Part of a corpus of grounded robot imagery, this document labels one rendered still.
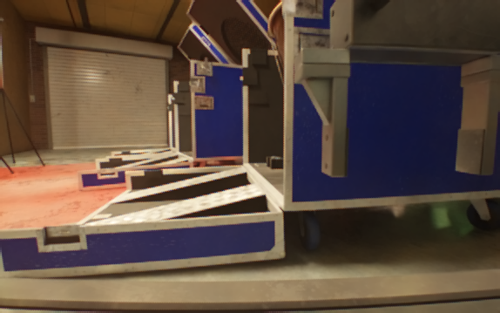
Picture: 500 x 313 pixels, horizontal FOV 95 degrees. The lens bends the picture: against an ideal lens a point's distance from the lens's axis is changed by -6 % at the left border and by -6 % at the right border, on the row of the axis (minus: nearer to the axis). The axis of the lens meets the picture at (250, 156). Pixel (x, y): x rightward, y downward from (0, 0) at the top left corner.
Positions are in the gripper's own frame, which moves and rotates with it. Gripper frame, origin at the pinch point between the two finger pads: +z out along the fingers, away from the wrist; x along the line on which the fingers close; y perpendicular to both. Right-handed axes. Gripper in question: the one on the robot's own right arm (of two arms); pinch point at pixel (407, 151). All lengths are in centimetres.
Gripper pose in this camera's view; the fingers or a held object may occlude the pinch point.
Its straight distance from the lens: 25.3
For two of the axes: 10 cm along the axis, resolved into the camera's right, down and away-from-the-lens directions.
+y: 0.2, 1.0, -9.9
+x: 10.0, -0.1, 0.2
